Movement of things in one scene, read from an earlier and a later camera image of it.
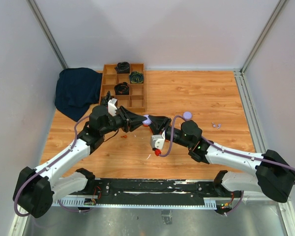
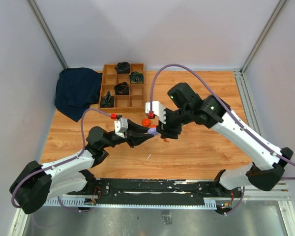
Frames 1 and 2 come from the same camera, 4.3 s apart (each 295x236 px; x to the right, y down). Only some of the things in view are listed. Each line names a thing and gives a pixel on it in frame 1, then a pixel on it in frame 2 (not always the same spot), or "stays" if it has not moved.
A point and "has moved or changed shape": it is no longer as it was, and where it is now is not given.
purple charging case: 148,121 has moved or changed shape
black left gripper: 126,115 to 134,139
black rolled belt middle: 122,88 stays
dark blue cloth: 77,88 stays
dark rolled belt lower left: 107,98 stays
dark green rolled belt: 136,77 stays
